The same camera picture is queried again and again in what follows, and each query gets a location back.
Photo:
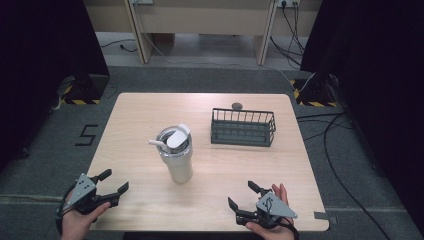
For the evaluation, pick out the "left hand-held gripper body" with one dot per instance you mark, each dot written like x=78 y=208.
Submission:
x=81 y=191

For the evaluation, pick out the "person's left hand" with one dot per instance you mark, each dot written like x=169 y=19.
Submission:
x=77 y=222

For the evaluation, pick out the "black stand base striped tape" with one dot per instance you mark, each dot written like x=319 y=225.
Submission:
x=87 y=88
x=315 y=93

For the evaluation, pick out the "black curtain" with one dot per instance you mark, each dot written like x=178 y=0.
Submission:
x=380 y=83
x=43 y=66

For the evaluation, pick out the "white tumbler with straw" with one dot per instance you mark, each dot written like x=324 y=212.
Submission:
x=176 y=156

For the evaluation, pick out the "beige wooden desk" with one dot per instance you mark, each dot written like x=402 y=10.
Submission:
x=203 y=16

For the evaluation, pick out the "white power strip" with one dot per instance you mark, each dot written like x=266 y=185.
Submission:
x=288 y=2

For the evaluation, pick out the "grey tape strip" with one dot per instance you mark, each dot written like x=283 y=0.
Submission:
x=325 y=216

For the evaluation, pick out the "person's right hand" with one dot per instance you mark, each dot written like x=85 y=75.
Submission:
x=281 y=195

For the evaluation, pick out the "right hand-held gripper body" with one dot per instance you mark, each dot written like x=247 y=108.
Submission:
x=274 y=208

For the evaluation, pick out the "small round grey disc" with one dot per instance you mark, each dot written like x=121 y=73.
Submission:
x=237 y=106

